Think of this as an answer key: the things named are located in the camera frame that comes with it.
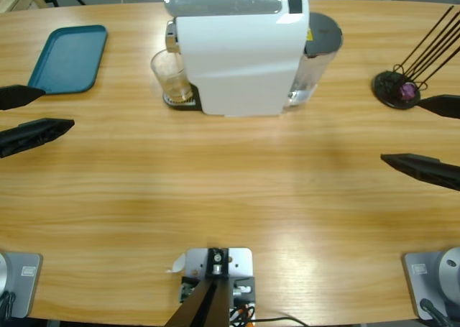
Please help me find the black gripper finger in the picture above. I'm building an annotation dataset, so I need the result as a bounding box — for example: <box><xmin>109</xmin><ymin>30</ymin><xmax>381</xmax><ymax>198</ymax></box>
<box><xmin>0</xmin><ymin>85</ymin><xmax>47</xmax><ymax>111</ymax></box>
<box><xmin>380</xmin><ymin>153</ymin><xmax>460</xmax><ymax>191</ymax></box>
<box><xmin>0</xmin><ymin>117</ymin><xmax>75</xmax><ymax>159</ymax></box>
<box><xmin>413</xmin><ymin>94</ymin><xmax>460</xmax><ymax>119</ymax></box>

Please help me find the white mount block dark post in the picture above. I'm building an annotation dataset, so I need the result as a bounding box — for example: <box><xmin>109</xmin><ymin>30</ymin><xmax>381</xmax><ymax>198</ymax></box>
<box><xmin>165</xmin><ymin>247</ymin><xmax>257</xmax><ymax>327</ymax></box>

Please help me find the silver drip tray grid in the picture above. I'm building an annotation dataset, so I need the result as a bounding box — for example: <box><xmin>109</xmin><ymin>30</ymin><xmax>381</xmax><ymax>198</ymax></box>
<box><xmin>162</xmin><ymin>84</ymin><xmax>203</xmax><ymax>111</ymax></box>

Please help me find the white tape tag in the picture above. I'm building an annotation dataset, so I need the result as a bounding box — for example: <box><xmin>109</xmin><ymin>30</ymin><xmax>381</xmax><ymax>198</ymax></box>
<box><xmin>165</xmin><ymin>253</ymin><xmax>187</xmax><ymax>274</ymax></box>

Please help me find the black capsule holder with rods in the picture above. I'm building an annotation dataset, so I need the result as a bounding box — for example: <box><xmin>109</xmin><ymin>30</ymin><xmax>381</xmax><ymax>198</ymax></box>
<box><xmin>372</xmin><ymin>6</ymin><xmax>460</xmax><ymax>111</ymax></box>

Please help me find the teal plastic tray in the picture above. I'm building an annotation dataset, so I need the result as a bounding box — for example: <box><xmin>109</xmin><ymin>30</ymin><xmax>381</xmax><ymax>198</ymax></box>
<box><xmin>27</xmin><ymin>24</ymin><xmax>109</xmax><ymax>96</ymax></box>

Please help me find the clear water tank black lid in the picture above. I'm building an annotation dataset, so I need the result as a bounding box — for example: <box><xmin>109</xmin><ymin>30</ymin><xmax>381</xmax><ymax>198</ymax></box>
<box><xmin>287</xmin><ymin>12</ymin><xmax>345</xmax><ymax>108</ymax></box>

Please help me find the clear glass cup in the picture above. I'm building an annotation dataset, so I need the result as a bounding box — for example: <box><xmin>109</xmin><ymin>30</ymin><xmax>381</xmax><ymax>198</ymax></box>
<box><xmin>149</xmin><ymin>48</ymin><xmax>195</xmax><ymax>105</ymax></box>

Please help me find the grey coffee machine lever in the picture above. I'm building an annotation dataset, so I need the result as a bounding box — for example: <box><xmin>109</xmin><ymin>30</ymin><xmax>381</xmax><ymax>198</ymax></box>
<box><xmin>163</xmin><ymin>0</ymin><xmax>284</xmax><ymax>18</ymax></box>

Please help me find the thin black cable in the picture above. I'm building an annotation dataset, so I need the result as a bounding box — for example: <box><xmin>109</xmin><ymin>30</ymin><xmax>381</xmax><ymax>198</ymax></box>
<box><xmin>251</xmin><ymin>316</ymin><xmax>311</xmax><ymax>327</ymax></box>

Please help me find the white capsule coffee machine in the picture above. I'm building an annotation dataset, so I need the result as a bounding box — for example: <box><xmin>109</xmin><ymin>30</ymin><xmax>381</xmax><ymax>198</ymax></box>
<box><xmin>164</xmin><ymin>0</ymin><xmax>311</xmax><ymax>119</ymax></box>

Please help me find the orange cable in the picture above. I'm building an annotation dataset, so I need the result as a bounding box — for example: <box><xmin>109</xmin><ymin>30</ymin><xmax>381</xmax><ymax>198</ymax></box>
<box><xmin>229</xmin><ymin>303</ymin><xmax>257</xmax><ymax>323</ymax></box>

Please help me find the black base cable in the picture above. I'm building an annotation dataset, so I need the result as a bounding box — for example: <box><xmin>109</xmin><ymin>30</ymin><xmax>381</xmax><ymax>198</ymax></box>
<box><xmin>419</xmin><ymin>298</ymin><xmax>452</xmax><ymax>327</ymax></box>
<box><xmin>0</xmin><ymin>290</ymin><xmax>17</xmax><ymax>321</ymax></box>

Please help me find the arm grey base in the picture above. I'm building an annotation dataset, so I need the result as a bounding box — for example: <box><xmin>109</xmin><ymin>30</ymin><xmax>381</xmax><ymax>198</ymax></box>
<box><xmin>0</xmin><ymin>251</ymin><xmax>44</xmax><ymax>319</ymax></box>
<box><xmin>401</xmin><ymin>247</ymin><xmax>460</xmax><ymax>321</ymax></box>

